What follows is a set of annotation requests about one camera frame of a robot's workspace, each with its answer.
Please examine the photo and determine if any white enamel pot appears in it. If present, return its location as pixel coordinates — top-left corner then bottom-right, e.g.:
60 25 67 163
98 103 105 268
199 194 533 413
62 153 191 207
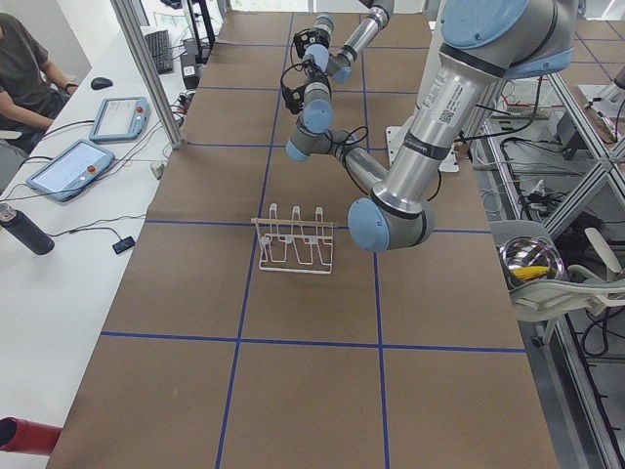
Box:
499 236 565 289

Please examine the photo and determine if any aluminium frame post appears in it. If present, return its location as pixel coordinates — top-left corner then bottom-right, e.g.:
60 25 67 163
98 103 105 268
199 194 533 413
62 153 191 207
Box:
110 0 183 149

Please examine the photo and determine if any light blue plastic cup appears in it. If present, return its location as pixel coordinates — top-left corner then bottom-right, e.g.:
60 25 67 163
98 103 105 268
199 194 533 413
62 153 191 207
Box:
303 43 329 72

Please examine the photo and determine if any white wire cup holder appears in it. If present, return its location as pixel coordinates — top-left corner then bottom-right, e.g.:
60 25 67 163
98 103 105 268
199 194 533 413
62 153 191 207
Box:
251 203 336 275

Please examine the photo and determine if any black camera cable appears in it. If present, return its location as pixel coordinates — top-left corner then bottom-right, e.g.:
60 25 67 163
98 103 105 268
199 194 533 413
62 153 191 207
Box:
279 60 370 162

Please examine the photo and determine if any red cylinder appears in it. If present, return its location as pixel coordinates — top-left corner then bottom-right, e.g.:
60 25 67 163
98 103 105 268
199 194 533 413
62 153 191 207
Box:
1 417 62 456

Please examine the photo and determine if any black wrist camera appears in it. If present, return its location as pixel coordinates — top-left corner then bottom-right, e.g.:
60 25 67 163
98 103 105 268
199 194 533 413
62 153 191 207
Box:
281 85 306 115
293 28 320 59

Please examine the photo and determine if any teach pendant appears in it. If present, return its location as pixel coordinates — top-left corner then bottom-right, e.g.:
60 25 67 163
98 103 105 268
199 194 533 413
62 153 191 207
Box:
26 140 114 202
89 97 150 144

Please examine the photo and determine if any black keyboard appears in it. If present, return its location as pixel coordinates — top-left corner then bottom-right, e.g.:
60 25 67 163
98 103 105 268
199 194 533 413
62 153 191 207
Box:
144 30 174 74

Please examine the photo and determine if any black water bottle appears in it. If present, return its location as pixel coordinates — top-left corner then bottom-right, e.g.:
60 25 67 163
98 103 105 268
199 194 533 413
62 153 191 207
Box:
1 203 55 255

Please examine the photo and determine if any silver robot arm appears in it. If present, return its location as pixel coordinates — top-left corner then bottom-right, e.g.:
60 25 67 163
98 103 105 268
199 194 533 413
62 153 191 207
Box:
286 1 578 252
310 0 395 83

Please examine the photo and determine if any black computer mouse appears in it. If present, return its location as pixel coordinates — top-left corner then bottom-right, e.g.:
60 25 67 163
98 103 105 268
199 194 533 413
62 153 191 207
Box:
90 76 113 91

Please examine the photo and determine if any upper teach pendant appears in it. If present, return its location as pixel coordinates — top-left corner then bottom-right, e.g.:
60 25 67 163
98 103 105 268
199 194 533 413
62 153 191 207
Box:
89 97 150 144

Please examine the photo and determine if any small black box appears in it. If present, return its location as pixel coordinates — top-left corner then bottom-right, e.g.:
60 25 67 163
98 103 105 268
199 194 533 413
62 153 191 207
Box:
112 236 136 255

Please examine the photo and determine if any seated person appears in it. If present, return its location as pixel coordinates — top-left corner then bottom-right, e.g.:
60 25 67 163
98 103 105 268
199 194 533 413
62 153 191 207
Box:
1 13 78 153

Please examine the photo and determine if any lower teach pendant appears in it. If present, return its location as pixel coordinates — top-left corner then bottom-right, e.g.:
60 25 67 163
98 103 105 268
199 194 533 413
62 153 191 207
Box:
26 140 114 202

